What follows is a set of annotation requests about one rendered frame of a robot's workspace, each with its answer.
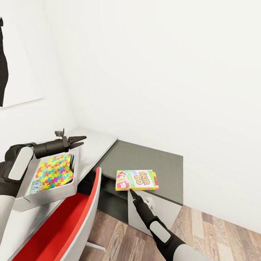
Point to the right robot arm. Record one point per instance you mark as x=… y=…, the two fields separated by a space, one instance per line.
x=171 y=246

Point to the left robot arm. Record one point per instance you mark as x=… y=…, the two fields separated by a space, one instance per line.
x=15 y=166

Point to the desk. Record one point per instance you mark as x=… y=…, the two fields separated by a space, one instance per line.
x=110 y=154

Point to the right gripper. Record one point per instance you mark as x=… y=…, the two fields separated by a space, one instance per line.
x=140 y=205

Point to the swivel chair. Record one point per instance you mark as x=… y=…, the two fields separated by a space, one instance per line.
x=65 y=233

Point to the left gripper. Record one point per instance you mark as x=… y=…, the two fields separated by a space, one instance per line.
x=63 y=145

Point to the jigsaw puzzle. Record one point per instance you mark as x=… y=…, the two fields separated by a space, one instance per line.
x=63 y=158
x=54 y=175

